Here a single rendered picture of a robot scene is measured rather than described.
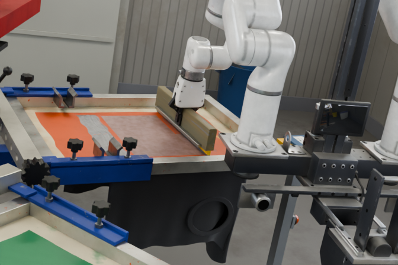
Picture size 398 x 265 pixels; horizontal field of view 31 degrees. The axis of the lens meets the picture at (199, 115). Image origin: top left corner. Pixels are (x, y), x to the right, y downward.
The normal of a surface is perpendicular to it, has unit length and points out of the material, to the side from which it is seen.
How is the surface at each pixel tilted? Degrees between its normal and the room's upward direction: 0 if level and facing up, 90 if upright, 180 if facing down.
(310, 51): 90
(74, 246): 0
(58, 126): 0
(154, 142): 0
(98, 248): 90
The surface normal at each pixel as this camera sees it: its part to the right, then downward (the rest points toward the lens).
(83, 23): 0.25, 0.36
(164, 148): 0.17, -0.93
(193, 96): 0.43, 0.44
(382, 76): -0.96, -0.07
